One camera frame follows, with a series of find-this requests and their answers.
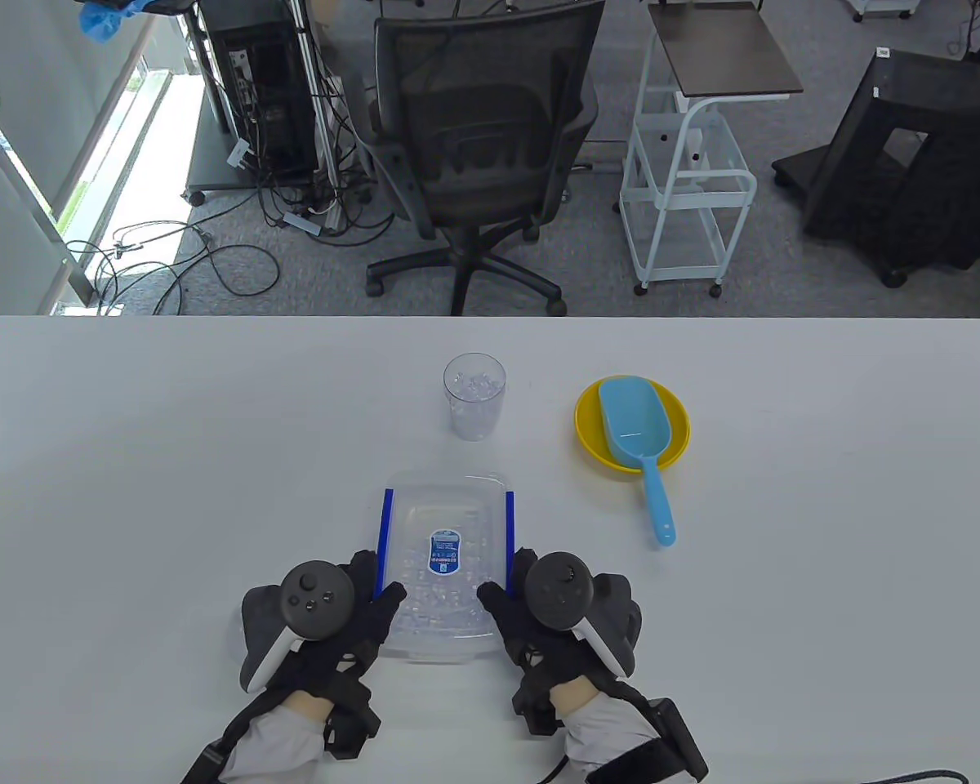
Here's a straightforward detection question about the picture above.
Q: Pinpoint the black mesh office chair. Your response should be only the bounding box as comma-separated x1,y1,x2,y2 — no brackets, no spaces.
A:
365,0,604,318

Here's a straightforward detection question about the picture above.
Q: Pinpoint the silver aluminium frame post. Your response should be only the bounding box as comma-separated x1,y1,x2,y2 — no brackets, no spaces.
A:
287,0,342,193

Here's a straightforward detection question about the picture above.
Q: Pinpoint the black and white controller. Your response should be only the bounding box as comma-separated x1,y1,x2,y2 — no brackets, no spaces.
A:
239,560,355,693
524,552,643,679

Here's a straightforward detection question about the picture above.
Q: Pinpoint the bundle of black computer cables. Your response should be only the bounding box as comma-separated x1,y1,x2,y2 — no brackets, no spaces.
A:
249,82,397,246

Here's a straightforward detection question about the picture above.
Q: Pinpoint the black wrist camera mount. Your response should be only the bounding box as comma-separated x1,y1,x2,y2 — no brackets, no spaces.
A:
323,698,382,760
510,666,564,740

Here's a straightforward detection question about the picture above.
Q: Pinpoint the person's right hand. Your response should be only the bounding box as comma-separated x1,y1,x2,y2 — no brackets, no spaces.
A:
476,547,615,713

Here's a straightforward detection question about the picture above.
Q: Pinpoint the white cart with brown top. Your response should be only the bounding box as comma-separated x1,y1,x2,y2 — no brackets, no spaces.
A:
618,0,805,298

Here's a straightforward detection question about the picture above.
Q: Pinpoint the grey wheeled platform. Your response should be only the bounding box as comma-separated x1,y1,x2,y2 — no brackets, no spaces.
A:
181,78,376,207

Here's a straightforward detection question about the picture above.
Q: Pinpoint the clear container with blue clips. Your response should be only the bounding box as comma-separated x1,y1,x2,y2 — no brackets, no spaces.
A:
376,470,517,664

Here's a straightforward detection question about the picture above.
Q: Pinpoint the person's right forearm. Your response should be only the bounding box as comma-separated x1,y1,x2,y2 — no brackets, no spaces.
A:
551,682,703,784

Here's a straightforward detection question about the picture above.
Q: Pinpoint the yellow plastic bowl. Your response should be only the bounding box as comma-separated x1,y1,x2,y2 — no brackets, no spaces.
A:
574,376,692,474

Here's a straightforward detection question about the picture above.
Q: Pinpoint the black armband battery pack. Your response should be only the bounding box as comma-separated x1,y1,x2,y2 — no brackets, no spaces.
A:
180,694,287,784
588,697,710,784

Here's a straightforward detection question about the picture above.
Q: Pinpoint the clear plastic shaker cup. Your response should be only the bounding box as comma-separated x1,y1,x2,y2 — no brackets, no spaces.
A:
443,353,507,443

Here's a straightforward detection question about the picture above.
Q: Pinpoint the small heap of scooped ice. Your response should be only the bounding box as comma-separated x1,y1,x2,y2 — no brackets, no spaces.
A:
449,369,503,438

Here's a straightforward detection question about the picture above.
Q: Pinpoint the person's left hand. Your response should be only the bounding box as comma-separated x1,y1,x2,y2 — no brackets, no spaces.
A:
280,550,408,707

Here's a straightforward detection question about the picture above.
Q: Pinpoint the small white cart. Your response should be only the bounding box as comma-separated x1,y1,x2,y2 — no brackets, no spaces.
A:
845,0,920,23

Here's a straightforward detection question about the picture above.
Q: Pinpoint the tangle of black floor cables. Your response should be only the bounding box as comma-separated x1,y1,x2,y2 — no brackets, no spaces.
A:
64,219,283,318

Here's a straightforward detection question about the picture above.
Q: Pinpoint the person's left forearm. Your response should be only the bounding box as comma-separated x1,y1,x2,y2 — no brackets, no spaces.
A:
220,690,332,784

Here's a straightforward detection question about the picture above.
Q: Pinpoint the black rolling stand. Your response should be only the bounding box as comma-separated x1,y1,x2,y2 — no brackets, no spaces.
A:
771,47,980,289

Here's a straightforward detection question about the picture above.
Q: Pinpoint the pile of clear ice cubes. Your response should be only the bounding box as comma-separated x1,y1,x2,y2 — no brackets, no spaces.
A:
392,523,499,638

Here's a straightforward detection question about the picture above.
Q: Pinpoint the light blue plastic scoop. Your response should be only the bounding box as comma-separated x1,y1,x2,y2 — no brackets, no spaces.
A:
598,376,677,547

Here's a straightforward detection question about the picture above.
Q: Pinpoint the black computer tower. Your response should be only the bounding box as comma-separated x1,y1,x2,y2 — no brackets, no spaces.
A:
198,0,321,179

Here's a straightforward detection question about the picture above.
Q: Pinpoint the blue plastic cloth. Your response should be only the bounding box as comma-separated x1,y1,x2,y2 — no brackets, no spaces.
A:
79,0,152,44

